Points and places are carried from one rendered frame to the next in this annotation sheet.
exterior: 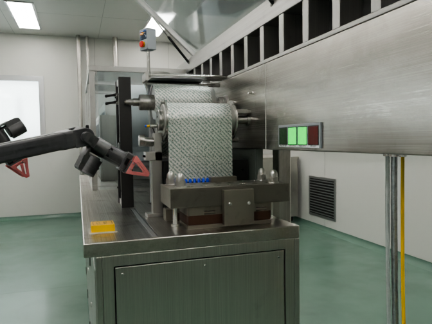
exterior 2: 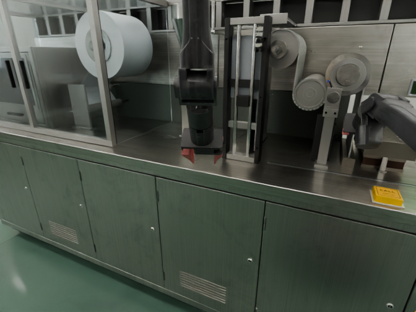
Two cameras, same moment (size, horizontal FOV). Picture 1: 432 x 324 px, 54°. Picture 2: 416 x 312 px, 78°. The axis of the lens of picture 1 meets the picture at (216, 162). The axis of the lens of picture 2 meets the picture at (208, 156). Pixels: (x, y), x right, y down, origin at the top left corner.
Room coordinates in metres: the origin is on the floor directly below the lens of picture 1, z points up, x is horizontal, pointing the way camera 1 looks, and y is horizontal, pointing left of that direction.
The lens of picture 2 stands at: (1.24, 1.24, 1.32)
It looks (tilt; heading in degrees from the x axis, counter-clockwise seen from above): 22 degrees down; 313
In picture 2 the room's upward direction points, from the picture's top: straight up
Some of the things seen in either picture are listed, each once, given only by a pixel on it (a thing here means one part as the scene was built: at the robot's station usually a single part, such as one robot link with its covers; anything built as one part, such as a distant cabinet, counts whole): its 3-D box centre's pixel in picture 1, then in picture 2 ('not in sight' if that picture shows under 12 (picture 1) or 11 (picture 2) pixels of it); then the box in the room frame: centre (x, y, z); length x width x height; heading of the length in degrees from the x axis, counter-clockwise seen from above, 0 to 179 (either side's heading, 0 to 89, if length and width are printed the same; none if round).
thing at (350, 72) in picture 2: (160, 119); (347, 75); (1.53, 0.20, 1.25); 0.07 x 0.02 x 0.07; 18
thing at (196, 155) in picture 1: (200, 157); (356, 108); (1.51, 0.05, 1.11); 0.23 x 0.01 x 0.18; 108
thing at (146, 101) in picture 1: (146, 102); (278, 49); (1.76, 0.28, 1.34); 0.06 x 0.06 x 0.06; 18
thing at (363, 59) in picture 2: (163, 119); (347, 74); (1.53, 0.19, 1.25); 0.15 x 0.01 x 0.15; 18
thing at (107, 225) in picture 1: (102, 226); (386, 195); (1.31, 0.36, 0.91); 0.07 x 0.07 x 0.02; 18
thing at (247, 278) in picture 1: (144, 269); (156, 203); (2.44, 0.43, 0.43); 2.52 x 0.64 x 0.86; 18
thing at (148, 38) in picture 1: (146, 40); not in sight; (2.06, 0.32, 1.66); 0.07 x 0.07 x 0.10; 41
